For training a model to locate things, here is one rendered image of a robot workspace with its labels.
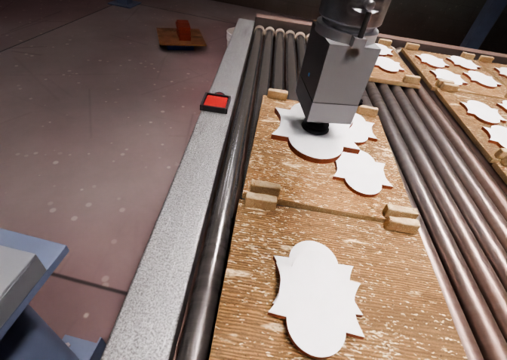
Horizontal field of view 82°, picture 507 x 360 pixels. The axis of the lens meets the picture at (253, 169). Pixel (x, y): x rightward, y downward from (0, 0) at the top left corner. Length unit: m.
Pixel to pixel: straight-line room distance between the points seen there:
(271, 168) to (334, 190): 0.14
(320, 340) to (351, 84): 0.33
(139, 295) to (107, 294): 1.06
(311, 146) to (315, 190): 0.21
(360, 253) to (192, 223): 0.30
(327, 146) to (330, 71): 0.11
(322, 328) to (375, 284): 0.13
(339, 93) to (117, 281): 1.36
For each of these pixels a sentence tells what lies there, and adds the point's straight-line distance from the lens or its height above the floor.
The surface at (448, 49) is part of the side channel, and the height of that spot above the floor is 0.94.
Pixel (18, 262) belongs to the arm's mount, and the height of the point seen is 0.92.
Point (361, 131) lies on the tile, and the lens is 0.83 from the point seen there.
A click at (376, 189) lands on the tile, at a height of 0.95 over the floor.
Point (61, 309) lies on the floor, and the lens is 1.58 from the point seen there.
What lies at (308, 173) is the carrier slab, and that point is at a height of 0.94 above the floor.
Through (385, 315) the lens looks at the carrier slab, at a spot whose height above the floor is 0.94.
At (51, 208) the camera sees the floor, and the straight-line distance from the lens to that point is 1.94.
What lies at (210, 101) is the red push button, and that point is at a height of 0.93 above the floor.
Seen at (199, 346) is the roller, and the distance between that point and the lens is 0.46.
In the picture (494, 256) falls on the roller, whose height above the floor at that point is 0.91.
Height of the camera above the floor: 1.36
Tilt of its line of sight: 42 degrees down
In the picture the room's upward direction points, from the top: 10 degrees clockwise
